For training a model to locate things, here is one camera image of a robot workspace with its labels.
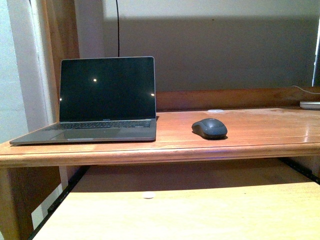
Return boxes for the dark grey wireless mouse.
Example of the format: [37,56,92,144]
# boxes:
[191,118,228,140]

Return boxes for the wooden pull-out keyboard tray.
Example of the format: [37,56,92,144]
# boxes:
[35,158,320,240]

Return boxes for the grey laptop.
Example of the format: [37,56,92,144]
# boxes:
[10,56,157,146]

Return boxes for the white round sticker on desk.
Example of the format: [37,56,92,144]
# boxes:
[207,109,224,114]

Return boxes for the white round sticker on tray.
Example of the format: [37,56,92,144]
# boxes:
[142,191,156,199]

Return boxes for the wooden desk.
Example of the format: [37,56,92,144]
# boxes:
[0,87,320,240]

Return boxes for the white flat device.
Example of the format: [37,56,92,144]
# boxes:
[299,101,320,111]

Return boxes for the dark monitor edge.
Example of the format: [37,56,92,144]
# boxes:
[311,14,320,87]

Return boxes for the left black drawer rail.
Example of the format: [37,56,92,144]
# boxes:
[28,165,90,240]

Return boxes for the black drawer rail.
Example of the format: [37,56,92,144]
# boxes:
[279,157,320,185]
[28,165,90,240]

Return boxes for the black hanging wall cable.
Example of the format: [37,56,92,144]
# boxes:
[114,0,121,58]

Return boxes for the white charger cable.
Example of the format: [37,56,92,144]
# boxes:
[289,85,320,94]

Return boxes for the right black drawer rail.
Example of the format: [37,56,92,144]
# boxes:
[279,157,320,185]

